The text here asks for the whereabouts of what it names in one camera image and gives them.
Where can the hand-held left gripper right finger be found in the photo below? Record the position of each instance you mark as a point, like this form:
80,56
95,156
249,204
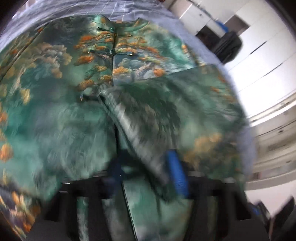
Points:
178,173

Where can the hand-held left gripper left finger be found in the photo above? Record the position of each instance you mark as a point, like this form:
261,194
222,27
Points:
115,172

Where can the green printed jacket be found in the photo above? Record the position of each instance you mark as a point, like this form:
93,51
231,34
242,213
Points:
69,129

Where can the dark blurred object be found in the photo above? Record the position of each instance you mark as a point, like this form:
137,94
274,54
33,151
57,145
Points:
283,212

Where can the black bag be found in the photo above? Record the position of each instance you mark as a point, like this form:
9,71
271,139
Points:
227,46

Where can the white wardrobe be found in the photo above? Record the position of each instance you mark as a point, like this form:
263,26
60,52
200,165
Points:
261,44

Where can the blue checked bed sheet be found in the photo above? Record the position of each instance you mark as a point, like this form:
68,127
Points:
120,8

